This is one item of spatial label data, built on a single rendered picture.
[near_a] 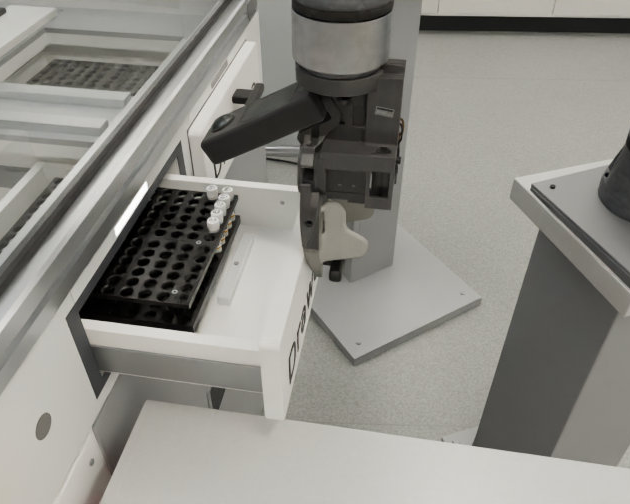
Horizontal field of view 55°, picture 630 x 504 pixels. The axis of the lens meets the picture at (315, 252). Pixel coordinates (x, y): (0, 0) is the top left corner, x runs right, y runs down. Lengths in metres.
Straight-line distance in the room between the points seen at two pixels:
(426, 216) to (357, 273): 0.46
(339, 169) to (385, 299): 1.31
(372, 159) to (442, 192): 1.82
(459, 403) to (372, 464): 1.02
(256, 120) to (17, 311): 0.23
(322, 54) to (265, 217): 0.33
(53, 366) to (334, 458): 0.28
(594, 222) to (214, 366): 0.59
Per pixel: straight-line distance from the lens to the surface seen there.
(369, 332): 1.71
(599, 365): 1.05
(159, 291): 0.59
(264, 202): 0.73
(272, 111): 0.50
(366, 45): 0.46
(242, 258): 0.69
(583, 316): 1.03
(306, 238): 0.54
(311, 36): 0.46
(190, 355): 0.57
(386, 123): 0.50
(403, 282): 1.85
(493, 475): 0.65
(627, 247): 0.91
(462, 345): 1.76
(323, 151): 0.50
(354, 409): 1.59
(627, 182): 0.94
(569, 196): 0.98
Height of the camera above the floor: 1.30
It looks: 41 degrees down
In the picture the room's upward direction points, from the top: straight up
